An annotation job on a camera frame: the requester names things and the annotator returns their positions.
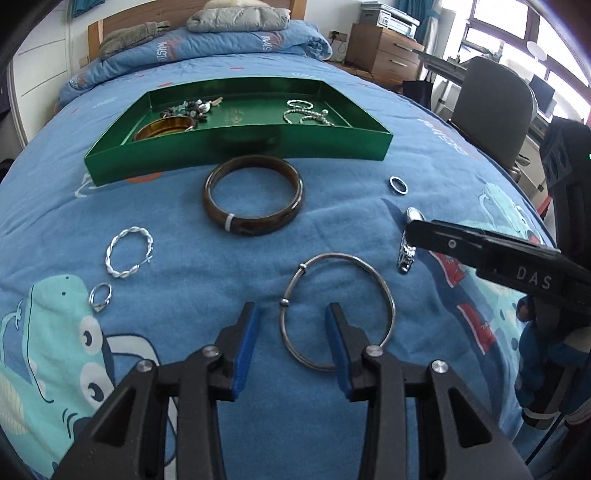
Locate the grey office chair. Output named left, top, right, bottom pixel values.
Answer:
left=448, top=57, right=538, bottom=181

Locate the long silver bead necklace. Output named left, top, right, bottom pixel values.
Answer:
left=280, top=98, right=338, bottom=127

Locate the grey puffer jacket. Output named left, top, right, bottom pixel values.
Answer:
left=186, top=6, right=290, bottom=33

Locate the wooden drawer cabinet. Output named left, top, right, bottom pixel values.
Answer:
left=344, top=23, right=424, bottom=89

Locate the right teal curtain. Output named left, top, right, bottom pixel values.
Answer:
left=396, top=0, right=441, bottom=46

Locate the amber wide bangle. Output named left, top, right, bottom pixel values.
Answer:
left=132, top=116, right=195, bottom=142

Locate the dark tote bag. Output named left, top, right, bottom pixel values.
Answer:
left=402, top=80, right=434, bottom=110

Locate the twisted silver bracelet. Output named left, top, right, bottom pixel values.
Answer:
left=103, top=225, right=156, bottom=281

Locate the white fluffy pillow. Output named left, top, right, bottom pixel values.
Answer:
left=204, top=0, right=270, bottom=9

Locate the silver ring with stone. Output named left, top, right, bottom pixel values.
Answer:
left=87, top=282, right=115, bottom=314

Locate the blue gloved hand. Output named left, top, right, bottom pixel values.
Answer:
left=515, top=295, right=590, bottom=430

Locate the glass desk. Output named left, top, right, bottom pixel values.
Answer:
left=414, top=49, right=467, bottom=85

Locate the white printer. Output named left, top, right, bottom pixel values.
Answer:
left=359, top=1, right=420, bottom=39

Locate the wooden headboard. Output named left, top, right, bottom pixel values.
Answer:
left=87, top=0, right=307, bottom=61

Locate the thin silver bangle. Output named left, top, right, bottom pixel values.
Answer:
left=277, top=251, right=398, bottom=373

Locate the dark brown bangle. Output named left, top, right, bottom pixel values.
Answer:
left=200, top=155, right=305, bottom=238

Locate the brown beaded charm bracelet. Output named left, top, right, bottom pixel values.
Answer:
left=158, top=95, right=226, bottom=123

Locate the green jewelry tray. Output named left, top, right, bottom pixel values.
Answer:
left=84, top=77, right=393, bottom=186

